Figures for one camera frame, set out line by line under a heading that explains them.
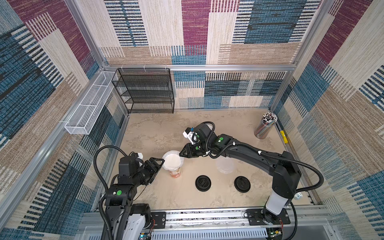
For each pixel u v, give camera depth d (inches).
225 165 35.9
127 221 23.8
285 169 18.8
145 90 43.7
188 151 26.8
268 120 35.4
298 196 30.6
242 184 32.7
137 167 23.8
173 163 29.5
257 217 28.9
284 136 42.3
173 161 29.6
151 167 24.7
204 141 24.2
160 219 29.1
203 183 32.8
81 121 27.5
